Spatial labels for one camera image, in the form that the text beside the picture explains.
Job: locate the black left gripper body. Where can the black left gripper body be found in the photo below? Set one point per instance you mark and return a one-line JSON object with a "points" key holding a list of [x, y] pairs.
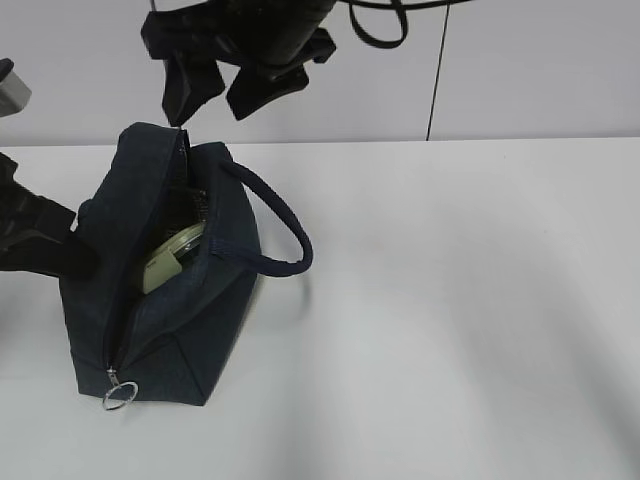
{"points": [[29, 223]]}

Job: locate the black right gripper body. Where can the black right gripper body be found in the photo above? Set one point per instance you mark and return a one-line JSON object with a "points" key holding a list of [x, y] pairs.
{"points": [[271, 33]]}

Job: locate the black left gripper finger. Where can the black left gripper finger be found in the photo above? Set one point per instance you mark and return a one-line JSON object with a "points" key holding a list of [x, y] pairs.
{"points": [[72, 258]]}

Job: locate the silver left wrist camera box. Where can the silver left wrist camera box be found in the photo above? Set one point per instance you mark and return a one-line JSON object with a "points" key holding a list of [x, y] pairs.
{"points": [[14, 93]]}

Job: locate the green lidded glass food container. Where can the green lidded glass food container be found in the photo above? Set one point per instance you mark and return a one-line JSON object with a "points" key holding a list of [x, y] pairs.
{"points": [[170, 258]]}

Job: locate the dark navy fabric lunch bag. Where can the dark navy fabric lunch bag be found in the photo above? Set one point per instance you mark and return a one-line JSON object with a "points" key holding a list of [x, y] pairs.
{"points": [[172, 344]]}

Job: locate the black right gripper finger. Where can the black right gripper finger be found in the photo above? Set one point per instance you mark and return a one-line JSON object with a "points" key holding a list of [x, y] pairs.
{"points": [[252, 89], [189, 84]]}

